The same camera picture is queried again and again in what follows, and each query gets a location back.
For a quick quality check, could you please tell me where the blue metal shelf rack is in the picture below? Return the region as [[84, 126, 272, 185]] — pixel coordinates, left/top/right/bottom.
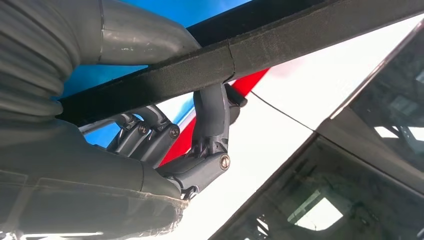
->
[[61, 0, 253, 149]]

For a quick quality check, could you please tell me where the white car with red stripe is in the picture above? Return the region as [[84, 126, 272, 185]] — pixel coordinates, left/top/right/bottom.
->
[[125, 13, 424, 240]]

